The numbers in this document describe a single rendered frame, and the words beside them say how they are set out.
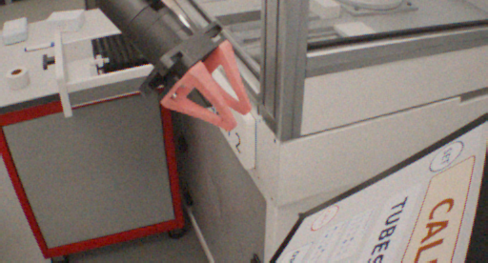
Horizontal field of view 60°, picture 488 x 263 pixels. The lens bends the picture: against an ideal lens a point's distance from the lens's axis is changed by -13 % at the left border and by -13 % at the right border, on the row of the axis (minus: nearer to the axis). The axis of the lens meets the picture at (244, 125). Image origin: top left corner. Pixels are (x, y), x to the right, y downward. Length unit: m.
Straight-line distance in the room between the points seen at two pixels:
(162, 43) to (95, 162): 1.05
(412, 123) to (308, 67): 0.29
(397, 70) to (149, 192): 1.06
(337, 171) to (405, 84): 0.20
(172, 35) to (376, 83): 0.41
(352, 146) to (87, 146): 0.88
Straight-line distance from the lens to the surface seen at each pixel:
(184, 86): 0.48
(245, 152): 0.87
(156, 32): 0.49
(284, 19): 0.65
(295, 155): 0.79
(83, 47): 1.31
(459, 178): 0.39
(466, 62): 0.95
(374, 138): 0.87
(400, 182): 0.47
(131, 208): 1.67
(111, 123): 1.44
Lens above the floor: 1.40
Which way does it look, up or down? 35 degrees down
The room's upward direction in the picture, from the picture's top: straight up
